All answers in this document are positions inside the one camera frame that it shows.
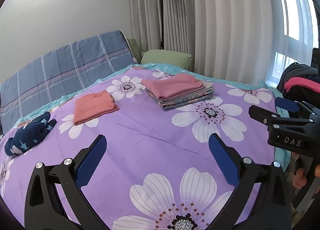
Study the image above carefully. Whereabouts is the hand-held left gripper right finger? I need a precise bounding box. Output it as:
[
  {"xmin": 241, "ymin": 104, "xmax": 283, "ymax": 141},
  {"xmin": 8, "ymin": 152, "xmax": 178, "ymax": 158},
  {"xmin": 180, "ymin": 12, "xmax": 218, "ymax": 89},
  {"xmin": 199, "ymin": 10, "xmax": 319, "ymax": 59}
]
[{"xmin": 205, "ymin": 133, "xmax": 292, "ymax": 230}]

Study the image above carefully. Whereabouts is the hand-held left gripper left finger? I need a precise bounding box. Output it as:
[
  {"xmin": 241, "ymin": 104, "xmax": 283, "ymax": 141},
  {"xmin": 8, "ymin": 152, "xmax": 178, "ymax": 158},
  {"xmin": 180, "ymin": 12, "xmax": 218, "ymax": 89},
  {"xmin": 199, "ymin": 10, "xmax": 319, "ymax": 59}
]
[{"xmin": 24, "ymin": 134, "xmax": 111, "ymax": 230}]

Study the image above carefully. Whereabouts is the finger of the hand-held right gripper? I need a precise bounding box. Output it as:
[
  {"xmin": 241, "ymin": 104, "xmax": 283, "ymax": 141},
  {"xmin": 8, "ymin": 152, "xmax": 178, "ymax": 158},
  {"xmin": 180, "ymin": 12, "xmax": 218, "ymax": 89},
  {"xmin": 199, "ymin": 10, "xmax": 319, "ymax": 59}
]
[
  {"xmin": 248, "ymin": 105, "xmax": 282, "ymax": 127},
  {"xmin": 275, "ymin": 97, "xmax": 320, "ymax": 123}
]

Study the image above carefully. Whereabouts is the pink sweater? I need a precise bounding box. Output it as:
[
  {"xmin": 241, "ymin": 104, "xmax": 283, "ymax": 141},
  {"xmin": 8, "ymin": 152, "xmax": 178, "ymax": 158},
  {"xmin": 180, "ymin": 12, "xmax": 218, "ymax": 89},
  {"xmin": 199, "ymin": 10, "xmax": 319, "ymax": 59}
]
[{"xmin": 141, "ymin": 73, "xmax": 204, "ymax": 101}]

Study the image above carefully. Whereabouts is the pile of clothes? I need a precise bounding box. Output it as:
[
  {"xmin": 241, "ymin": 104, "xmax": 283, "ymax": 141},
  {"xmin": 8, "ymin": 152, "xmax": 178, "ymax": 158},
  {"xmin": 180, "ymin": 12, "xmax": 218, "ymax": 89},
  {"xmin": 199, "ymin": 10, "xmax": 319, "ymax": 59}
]
[{"xmin": 276, "ymin": 62, "xmax": 320, "ymax": 111}]

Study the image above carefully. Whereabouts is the person's right hand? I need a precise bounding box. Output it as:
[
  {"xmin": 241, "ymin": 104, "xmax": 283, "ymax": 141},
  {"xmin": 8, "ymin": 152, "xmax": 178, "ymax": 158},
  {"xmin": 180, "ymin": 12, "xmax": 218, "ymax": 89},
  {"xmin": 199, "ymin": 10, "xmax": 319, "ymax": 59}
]
[{"xmin": 291, "ymin": 153, "xmax": 305, "ymax": 191}]

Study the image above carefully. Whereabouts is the red garment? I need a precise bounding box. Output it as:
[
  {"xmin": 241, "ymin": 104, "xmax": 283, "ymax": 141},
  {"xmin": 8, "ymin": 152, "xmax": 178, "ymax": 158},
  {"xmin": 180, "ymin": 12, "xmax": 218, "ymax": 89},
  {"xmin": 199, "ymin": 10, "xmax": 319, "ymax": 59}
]
[{"xmin": 285, "ymin": 76, "xmax": 320, "ymax": 93}]

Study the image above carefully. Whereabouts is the orange folded cloth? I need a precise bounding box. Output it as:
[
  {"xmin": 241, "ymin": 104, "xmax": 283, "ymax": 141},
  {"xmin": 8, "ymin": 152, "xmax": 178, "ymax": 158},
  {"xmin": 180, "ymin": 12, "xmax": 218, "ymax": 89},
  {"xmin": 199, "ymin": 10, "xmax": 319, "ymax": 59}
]
[{"xmin": 73, "ymin": 90, "xmax": 120, "ymax": 126}]

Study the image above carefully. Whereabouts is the pale grey folded garment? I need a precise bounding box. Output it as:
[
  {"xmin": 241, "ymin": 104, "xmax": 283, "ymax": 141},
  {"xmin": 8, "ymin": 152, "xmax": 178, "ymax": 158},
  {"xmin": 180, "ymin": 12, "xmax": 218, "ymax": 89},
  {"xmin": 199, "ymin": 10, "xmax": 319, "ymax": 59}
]
[{"xmin": 196, "ymin": 81, "xmax": 214, "ymax": 96}]

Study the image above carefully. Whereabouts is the navy star-print garment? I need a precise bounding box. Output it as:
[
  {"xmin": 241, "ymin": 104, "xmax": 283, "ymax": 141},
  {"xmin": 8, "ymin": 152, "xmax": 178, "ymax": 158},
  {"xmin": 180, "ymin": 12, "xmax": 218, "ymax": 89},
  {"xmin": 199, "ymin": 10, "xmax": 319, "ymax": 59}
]
[{"xmin": 4, "ymin": 111, "xmax": 57, "ymax": 158}]

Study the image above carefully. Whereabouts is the blue floral folded garment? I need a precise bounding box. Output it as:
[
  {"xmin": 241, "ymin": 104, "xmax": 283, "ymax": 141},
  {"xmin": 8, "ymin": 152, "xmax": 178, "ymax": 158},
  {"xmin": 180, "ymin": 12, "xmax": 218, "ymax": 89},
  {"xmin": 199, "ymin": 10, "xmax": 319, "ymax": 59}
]
[{"xmin": 146, "ymin": 88, "xmax": 216, "ymax": 110}]

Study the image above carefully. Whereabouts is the purple floral blanket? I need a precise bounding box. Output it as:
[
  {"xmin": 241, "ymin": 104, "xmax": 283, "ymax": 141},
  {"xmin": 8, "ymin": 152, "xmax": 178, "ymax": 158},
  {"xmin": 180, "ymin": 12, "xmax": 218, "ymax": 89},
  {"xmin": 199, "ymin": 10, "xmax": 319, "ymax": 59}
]
[{"xmin": 0, "ymin": 63, "xmax": 292, "ymax": 230}]

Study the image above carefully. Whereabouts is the window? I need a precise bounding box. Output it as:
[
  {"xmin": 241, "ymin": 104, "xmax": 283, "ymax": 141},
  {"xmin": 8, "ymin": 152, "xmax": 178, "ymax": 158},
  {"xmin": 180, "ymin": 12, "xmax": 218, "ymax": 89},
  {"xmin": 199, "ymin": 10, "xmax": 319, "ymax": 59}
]
[{"xmin": 264, "ymin": 0, "xmax": 320, "ymax": 88}]

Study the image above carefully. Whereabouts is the blue plaid quilt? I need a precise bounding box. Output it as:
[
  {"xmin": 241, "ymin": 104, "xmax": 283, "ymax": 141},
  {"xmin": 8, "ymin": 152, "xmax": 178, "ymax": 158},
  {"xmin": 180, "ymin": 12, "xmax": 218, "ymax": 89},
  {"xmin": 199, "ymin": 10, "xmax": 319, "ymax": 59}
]
[{"xmin": 0, "ymin": 30, "xmax": 137, "ymax": 133}]

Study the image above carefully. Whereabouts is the pale pleated curtain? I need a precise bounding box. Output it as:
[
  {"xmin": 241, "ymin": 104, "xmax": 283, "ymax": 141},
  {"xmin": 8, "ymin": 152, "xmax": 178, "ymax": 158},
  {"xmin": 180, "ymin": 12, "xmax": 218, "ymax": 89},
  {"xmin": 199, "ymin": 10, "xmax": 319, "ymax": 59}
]
[{"xmin": 128, "ymin": 0, "xmax": 284, "ymax": 82}]

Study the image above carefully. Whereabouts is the green pillow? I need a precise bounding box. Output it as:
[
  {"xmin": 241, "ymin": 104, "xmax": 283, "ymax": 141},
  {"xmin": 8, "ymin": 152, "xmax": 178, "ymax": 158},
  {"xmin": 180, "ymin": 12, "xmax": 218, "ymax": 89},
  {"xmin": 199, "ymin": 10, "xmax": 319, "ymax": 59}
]
[
  {"xmin": 140, "ymin": 49, "xmax": 193, "ymax": 71},
  {"xmin": 126, "ymin": 37, "xmax": 142, "ymax": 65}
]

